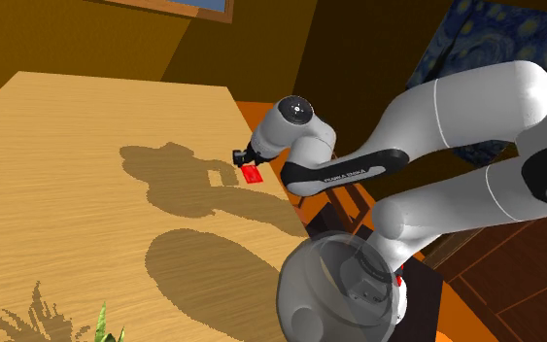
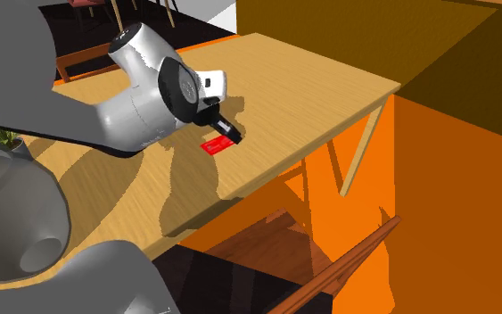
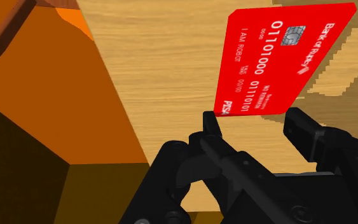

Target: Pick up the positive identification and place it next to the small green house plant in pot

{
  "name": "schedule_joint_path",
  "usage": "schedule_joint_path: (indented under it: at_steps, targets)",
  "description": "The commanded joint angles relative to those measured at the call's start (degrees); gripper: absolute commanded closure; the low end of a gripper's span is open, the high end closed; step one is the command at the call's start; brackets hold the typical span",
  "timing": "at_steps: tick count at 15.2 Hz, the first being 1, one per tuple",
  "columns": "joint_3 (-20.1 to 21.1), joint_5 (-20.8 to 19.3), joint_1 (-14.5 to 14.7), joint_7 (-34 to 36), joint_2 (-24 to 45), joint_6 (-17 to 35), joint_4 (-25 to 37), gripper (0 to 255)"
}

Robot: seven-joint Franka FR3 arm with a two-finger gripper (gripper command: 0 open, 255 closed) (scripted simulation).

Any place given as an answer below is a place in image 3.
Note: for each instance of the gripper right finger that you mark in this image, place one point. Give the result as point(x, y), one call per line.
point(305, 133)

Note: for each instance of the red bank card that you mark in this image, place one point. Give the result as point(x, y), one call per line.
point(274, 62)

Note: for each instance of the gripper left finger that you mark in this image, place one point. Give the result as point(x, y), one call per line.
point(166, 173)

